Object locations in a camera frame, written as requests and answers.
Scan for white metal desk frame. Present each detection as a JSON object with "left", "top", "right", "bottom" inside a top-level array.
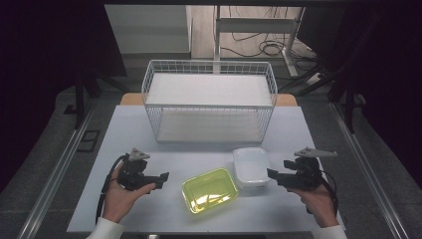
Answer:
[{"left": 213, "top": 4, "right": 307, "bottom": 79}]

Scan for black floor cables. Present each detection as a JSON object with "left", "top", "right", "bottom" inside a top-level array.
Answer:
[{"left": 220, "top": 5, "right": 319, "bottom": 73}]

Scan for person's left hand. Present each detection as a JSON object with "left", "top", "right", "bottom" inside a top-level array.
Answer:
[{"left": 103, "top": 163, "right": 157, "bottom": 224}]

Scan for white wire shelf rack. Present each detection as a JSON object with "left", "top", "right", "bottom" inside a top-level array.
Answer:
[{"left": 141, "top": 59, "right": 279, "bottom": 144}]

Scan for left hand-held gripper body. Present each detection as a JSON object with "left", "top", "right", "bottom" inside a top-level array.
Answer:
[{"left": 117, "top": 147, "right": 162, "bottom": 192}]

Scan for aluminium rail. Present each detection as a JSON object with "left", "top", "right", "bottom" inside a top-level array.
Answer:
[
  {"left": 16, "top": 99, "right": 98, "bottom": 239},
  {"left": 327, "top": 99, "right": 410, "bottom": 239}
]

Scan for white cabinet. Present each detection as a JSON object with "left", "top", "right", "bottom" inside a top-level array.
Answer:
[{"left": 104, "top": 3, "right": 193, "bottom": 61}]

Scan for white plastic container with lid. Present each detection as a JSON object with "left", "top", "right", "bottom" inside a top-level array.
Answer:
[{"left": 232, "top": 146, "right": 272, "bottom": 190}]

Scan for dark metal stand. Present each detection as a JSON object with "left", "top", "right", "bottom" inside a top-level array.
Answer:
[
  {"left": 278, "top": 56, "right": 367, "bottom": 134},
  {"left": 64, "top": 64, "right": 128, "bottom": 131}
]

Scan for person's right hand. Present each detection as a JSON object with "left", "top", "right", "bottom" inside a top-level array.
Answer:
[{"left": 288, "top": 183, "right": 336, "bottom": 229}]

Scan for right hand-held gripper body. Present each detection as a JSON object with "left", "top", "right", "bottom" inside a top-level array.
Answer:
[{"left": 283, "top": 146, "right": 338, "bottom": 192}]

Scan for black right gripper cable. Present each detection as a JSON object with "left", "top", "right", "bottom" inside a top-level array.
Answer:
[{"left": 317, "top": 169, "right": 339, "bottom": 215}]

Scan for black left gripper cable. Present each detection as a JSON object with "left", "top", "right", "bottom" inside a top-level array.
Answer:
[{"left": 95, "top": 154, "right": 129, "bottom": 225}]

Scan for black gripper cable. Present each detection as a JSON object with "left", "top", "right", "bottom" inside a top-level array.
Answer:
[
  {"left": 95, "top": 154, "right": 129, "bottom": 225},
  {"left": 317, "top": 169, "right": 339, "bottom": 215}
]

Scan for yellow-green plastic container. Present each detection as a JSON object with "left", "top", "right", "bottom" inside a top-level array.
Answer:
[{"left": 181, "top": 167, "right": 240, "bottom": 215}]

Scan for white power strip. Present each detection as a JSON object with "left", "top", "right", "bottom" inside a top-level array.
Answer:
[{"left": 305, "top": 71, "right": 323, "bottom": 86}]

